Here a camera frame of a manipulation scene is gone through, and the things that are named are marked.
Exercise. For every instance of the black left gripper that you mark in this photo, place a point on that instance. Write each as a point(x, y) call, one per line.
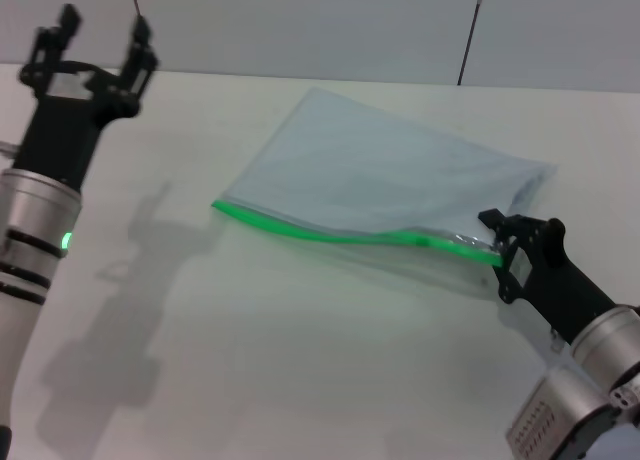
point(60, 135)

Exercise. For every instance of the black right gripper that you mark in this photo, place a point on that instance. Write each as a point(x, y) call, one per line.
point(560, 280)

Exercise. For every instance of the green zipper slider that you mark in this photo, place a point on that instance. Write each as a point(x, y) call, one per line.
point(423, 240)

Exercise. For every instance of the white paper sheets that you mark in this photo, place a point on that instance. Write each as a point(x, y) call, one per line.
point(380, 175)

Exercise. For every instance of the clear green-zipper document bag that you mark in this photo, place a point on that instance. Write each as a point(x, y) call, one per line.
point(375, 180)

